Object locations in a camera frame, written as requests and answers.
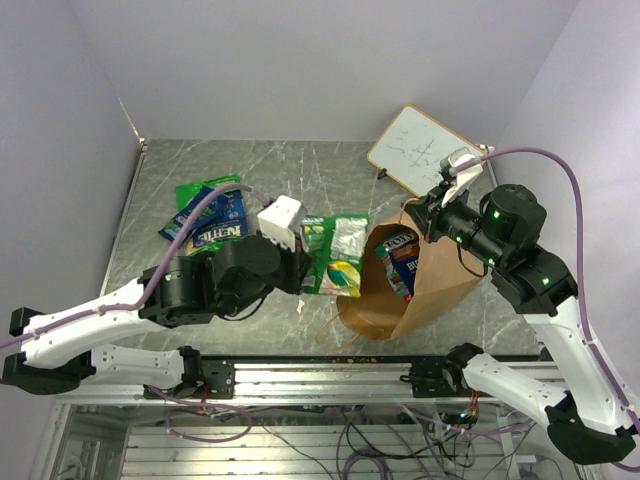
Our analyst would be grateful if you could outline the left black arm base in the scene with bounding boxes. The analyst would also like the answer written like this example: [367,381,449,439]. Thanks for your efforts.
[161,359,236,400]

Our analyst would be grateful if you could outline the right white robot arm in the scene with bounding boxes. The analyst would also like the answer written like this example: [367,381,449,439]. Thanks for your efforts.
[403,183,639,465]

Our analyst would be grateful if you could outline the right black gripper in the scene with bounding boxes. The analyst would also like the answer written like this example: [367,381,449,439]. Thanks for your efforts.
[401,180,507,268]

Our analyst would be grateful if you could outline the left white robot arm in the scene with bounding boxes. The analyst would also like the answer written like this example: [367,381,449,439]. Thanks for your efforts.
[1,235,313,397]

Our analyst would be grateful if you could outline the small whiteboard wooden frame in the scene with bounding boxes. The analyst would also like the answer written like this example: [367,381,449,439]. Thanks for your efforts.
[367,105,483,197]

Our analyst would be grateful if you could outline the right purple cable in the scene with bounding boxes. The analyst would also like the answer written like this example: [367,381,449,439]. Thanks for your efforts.
[449,145,640,472]

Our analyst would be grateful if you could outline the aluminium frame rail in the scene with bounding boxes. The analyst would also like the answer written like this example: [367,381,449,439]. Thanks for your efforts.
[54,362,571,406]

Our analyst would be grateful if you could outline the green Chuba chips bag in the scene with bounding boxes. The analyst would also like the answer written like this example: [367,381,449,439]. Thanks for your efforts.
[175,174,249,256]

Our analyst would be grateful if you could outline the blue Kettle vinegar chips bag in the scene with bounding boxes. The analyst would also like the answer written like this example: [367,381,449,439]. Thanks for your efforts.
[184,190,249,256]

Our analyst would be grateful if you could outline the green yellow snack packet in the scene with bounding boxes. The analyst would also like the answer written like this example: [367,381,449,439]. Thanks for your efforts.
[302,213,370,298]

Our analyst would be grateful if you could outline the purple cable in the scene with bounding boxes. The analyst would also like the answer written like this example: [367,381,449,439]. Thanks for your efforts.
[449,145,640,472]
[0,182,271,351]

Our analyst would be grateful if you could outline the small blue snack packet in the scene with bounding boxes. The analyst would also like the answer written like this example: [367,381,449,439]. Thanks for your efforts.
[158,186,220,241]

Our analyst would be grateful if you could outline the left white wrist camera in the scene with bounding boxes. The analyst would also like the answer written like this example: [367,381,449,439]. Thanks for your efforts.
[257,195,306,252]

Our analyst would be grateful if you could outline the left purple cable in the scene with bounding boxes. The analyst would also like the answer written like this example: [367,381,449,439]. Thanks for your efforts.
[0,182,271,351]

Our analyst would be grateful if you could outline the colourful snack packets in bag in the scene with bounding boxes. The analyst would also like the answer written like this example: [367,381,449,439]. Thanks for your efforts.
[375,231,420,303]

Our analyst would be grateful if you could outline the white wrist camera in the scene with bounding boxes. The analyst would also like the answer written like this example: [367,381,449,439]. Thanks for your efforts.
[440,147,483,207]
[257,195,306,252]

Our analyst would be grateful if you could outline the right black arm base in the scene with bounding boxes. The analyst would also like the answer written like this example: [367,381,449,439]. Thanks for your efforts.
[399,343,484,398]

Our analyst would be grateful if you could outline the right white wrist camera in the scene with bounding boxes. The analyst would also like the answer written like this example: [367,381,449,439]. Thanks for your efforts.
[440,147,483,207]

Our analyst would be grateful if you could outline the brown paper bag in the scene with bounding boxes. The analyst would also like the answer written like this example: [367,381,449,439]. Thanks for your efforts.
[315,209,482,351]

